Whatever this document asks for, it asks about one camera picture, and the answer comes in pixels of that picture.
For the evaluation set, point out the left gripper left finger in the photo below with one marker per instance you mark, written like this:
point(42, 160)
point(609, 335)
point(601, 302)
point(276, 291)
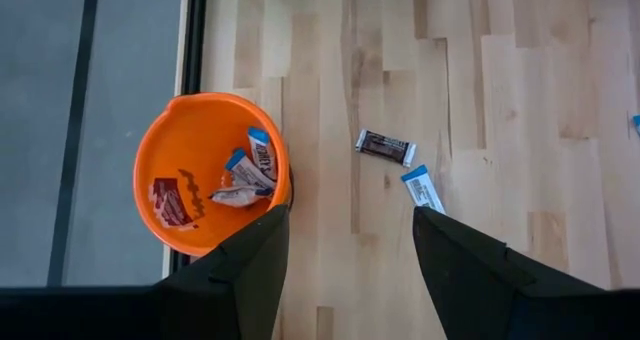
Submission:
point(225, 300)

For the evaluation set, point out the red KitKat wrapper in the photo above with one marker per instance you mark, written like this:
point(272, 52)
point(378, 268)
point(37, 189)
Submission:
point(170, 202)

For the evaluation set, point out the orange plastic bucket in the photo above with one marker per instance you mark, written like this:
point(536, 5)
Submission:
point(200, 140)

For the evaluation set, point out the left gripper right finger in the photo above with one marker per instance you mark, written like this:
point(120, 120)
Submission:
point(480, 290)

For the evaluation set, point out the brown Hershey's chocolate bar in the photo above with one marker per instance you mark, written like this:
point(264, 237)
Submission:
point(385, 147)

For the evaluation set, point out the white blue Hershey's bar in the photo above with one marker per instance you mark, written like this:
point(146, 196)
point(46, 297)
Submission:
point(247, 172)
point(637, 124)
point(425, 192)
point(262, 152)
point(240, 196)

